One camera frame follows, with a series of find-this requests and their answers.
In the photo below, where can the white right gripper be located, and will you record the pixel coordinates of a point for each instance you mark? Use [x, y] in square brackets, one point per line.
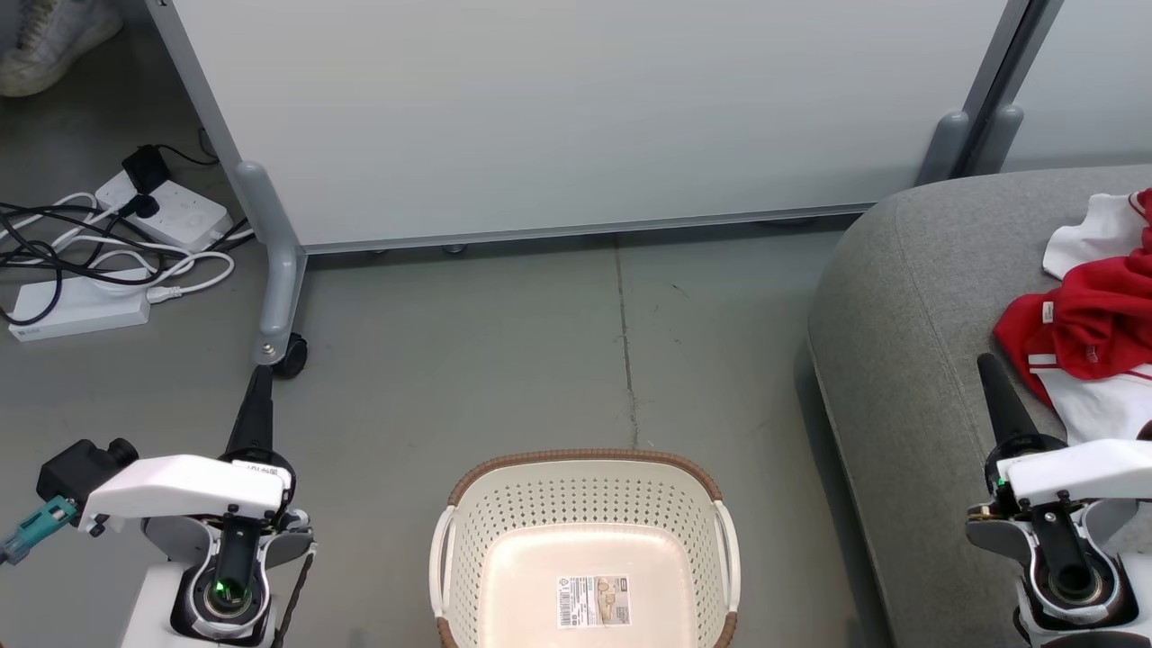
[1080, 472]

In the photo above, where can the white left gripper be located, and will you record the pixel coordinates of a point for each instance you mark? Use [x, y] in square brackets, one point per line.
[180, 490]

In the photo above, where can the red and white garment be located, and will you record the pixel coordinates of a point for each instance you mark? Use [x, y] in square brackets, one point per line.
[1102, 315]

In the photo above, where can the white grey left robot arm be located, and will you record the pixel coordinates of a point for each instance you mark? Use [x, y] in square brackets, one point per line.
[162, 594]

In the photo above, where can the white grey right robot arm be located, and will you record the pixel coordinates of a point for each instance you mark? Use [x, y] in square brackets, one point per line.
[1111, 531]

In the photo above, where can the cream laundry basket brown rim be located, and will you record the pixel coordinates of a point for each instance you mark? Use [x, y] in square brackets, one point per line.
[540, 504]

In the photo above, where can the black caster wheel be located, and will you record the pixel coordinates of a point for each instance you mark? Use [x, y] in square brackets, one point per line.
[292, 358]

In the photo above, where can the grey partition foot with caster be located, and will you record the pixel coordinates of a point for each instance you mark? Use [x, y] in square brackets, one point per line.
[279, 288]

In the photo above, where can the grey fabric sofa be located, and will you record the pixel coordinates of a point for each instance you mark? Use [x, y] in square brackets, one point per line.
[909, 297]

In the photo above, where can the long plain white power strip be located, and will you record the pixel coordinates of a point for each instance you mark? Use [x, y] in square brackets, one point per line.
[81, 315]

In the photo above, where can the white power strip with adapter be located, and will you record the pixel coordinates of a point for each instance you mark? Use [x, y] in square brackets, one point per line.
[184, 216]

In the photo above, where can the black power adapter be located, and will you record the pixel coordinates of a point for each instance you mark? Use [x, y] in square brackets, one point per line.
[144, 168]

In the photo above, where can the narrow white partition panel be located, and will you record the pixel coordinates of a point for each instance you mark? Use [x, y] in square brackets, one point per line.
[1098, 81]

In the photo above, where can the white barcode label sticker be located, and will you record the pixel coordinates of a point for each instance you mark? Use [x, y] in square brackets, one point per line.
[594, 601]

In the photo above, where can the white shoe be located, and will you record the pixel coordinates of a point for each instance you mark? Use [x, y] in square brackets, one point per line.
[54, 45]

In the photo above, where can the large white partition panel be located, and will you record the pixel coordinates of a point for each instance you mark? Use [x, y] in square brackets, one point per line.
[585, 108]

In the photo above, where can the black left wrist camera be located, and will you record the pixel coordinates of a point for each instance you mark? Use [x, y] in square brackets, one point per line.
[72, 472]

